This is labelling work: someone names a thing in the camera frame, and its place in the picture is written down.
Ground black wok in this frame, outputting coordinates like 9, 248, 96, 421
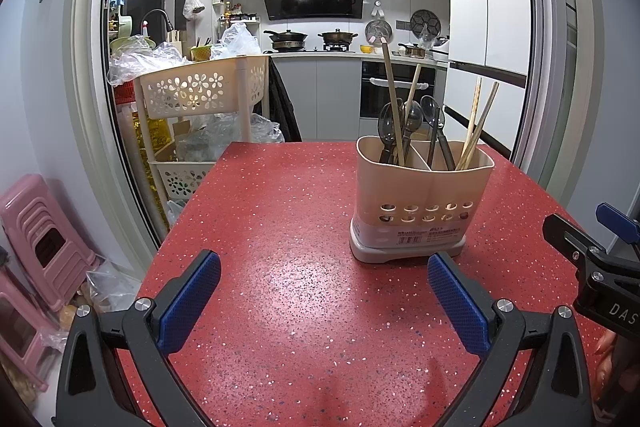
264, 29, 310, 50

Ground round metal steamer rack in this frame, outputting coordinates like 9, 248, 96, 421
365, 19, 393, 45

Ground yellow cooking oil bottle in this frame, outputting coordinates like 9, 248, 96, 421
132, 112, 168, 228

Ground black utensil with oval hole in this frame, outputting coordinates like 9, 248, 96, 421
435, 104, 457, 171

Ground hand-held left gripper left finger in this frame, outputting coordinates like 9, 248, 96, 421
52, 249, 222, 427

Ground beige plastic utensil holder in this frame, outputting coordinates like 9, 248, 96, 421
348, 135, 496, 264

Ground clear plastic bag with food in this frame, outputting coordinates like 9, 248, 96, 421
60, 269, 143, 323

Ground dark cooking pot with lid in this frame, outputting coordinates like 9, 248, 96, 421
318, 28, 359, 48

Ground person's right hand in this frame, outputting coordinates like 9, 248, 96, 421
595, 328, 620, 389

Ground beige tiered basket cart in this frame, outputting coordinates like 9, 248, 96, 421
132, 54, 271, 202

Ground black jacket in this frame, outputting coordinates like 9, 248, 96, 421
252, 57, 303, 142

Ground pink plastic stool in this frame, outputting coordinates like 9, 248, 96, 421
0, 267, 57, 393
0, 173, 103, 310

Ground black kitchen faucet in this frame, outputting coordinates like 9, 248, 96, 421
141, 9, 174, 42

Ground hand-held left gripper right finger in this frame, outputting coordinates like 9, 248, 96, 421
427, 252, 596, 427

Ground crumpled clear plastic bags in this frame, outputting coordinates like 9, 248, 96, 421
107, 44, 193, 85

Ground built-in black oven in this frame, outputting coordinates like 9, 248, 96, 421
360, 59, 436, 120

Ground cluttered shelf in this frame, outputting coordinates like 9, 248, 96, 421
70, 0, 576, 253

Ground round dark divided pan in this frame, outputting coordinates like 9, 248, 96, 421
410, 9, 438, 36

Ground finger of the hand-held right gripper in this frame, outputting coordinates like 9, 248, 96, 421
596, 203, 640, 254
542, 213, 610, 270

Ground plain wooden chopstick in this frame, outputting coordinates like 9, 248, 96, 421
380, 37, 406, 166
397, 63, 422, 165
462, 81, 501, 171

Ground white refrigerator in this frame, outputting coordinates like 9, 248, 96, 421
445, 0, 533, 158

